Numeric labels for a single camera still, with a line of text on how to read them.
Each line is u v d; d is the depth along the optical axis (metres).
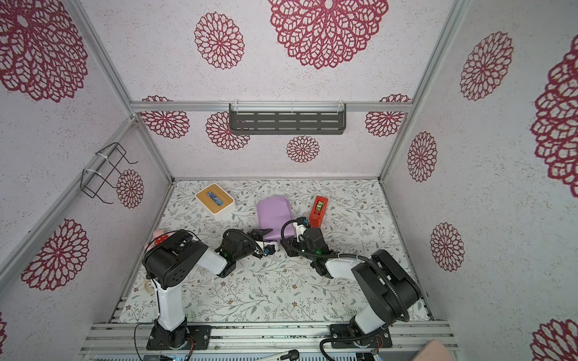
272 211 1.03
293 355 0.70
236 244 0.76
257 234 0.83
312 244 0.71
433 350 0.71
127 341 0.74
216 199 1.06
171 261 0.52
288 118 0.95
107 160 0.78
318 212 1.02
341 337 0.74
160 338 0.63
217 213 1.00
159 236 0.91
